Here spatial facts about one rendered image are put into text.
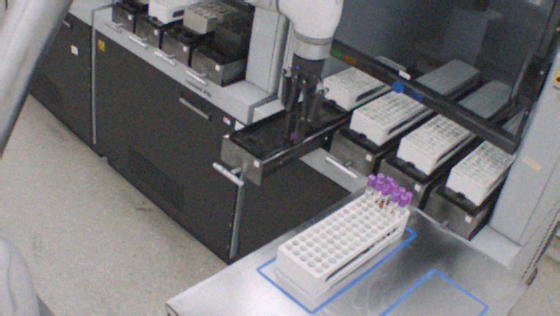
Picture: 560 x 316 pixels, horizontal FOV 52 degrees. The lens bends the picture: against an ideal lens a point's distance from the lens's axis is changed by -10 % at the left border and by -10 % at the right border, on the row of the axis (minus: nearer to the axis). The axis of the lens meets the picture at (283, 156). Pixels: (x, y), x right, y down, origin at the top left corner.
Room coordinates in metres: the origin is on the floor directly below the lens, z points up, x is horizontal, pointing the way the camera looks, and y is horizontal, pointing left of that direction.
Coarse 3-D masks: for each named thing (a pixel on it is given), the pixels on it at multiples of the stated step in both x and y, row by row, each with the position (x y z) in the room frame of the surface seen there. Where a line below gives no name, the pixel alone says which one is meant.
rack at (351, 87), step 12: (348, 72) 1.61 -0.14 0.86; (360, 72) 1.63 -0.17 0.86; (324, 84) 1.53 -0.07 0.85; (336, 84) 1.52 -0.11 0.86; (348, 84) 1.53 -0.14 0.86; (360, 84) 1.55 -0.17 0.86; (372, 84) 1.56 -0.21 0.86; (384, 84) 1.65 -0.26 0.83; (336, 96) 1.50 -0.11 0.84; (348, 96) 1.48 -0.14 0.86; (360, 96) 1.58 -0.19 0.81; (372, 96) 1.57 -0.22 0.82; (348, 108) 1.48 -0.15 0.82
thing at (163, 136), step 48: (96, 48) 2.03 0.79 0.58; (96, 96) 2.02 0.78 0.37; (144, 96) 1.83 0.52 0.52; (192, 96) 1.69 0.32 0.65; (240, 96) 1.58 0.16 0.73; (96, 144) 2.03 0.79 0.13; (144, 144) 1.83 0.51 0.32; (192, 144) 1.67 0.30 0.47; (144, 192) 1.91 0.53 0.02; (192, 192) 1.66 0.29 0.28; (240, 192) 1.56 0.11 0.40
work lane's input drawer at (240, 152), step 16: (320, 112) 1.46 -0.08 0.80; (336, 112) 1.47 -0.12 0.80; (352, 112) 1.48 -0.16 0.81; (240, 128) 1.29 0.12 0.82; (256, 128) 1.32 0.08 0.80; (272, 128) 1.34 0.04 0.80; (320, 128) 1.37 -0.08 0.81; (336, 128) 1.41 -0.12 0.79; (224, 144) 1.25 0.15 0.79; (240, 144) 1.23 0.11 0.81; (256, 144) 1.23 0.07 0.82; (272, 144) 1.27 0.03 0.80; (288, 144) 1.27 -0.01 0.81; (304, 144) 1.30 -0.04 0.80; (320, 144) 1.36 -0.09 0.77; (224, 160) 1.25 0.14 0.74; (240, 160) 1.22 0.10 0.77; (256, 160) 1.19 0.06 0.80; (272, 160) 1.21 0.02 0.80; (288, 160) 1.26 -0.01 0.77; (256, 176) 1.19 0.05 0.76
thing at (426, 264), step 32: (416, 224) 1.04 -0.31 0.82; (256, 256) 0.86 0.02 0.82; (384, 256) 0.92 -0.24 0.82; (416, 256) 0.93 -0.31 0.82; (448, 256) 0.95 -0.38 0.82; (480, 256) 0.96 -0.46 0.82; (192, 288) 0.74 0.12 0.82; (224, 288) 0.76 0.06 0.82; (256, 288) 0.77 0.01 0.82; (288, 288) 0.79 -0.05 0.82; (352, 288) 0.82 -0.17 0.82; (384, 288) 0.83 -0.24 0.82; (416, 288) 0.84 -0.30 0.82; (448, 288) 0.85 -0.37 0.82; (480, 288) 0.87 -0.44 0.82; (512, 288) 0.88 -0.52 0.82
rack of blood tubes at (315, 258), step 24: (336, 216) 0.94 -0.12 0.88; (360, 216) 0.96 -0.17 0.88; (384, 216) 0.98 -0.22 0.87; (408, 216) 0.99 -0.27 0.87; (312, 240) 0.86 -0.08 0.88; (336, 240) 0.87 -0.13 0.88; (360, 240) 0.89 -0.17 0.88; (384, 240) 0.94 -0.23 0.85; (288, 264) 0.81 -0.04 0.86; (312, 264) 0.81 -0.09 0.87; (336, 264) 0.81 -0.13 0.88; (360, 264) 0.88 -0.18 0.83; (312, 288) 0.77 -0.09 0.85
